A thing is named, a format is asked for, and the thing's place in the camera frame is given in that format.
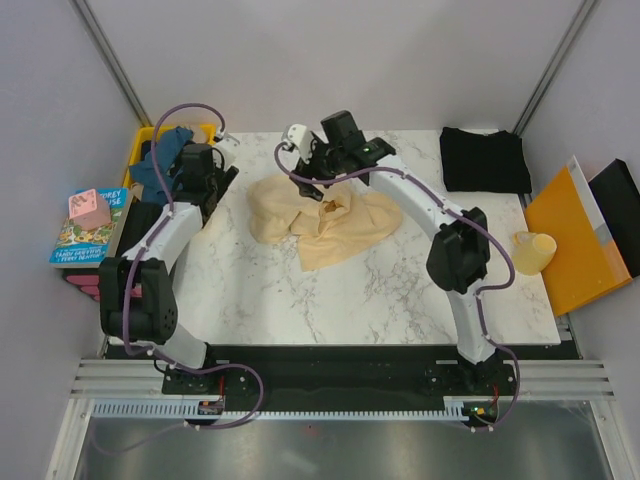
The aluminium frame rail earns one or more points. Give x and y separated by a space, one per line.
531 379

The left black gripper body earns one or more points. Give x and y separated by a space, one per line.
222 180

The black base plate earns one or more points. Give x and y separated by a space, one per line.
238 357

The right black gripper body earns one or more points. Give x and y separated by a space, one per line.
324 159

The pink cube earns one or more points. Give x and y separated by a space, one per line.
89 210

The cream yellow t shirt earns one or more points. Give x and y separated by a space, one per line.
340 226

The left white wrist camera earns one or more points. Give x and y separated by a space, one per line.
225 140

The blue illustrated book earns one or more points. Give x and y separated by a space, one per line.
77 248

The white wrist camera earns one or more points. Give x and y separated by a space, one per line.
298 137
225 140

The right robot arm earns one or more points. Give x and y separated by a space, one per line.
459 251

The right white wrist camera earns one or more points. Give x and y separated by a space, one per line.
298 137

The folded black t shirt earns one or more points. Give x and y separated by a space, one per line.
491 163

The white cable duct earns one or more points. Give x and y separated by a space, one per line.
195 409

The pink black box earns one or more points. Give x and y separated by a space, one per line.
85 280

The white strip board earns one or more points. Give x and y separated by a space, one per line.
589 203

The corner aluminium post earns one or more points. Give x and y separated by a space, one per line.
109 57
560 55

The yellow plastic cup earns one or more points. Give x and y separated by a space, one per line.
532 252

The orange board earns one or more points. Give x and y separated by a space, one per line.
581 271

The beige t shirt in bin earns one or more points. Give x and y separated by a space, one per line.
201 133

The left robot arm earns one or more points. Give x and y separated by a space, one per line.
137 302

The blue t shirt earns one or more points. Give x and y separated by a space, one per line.
169 144

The right corner aluminium post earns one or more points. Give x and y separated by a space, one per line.
560 55

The left corner aluminium post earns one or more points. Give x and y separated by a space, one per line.
109 57

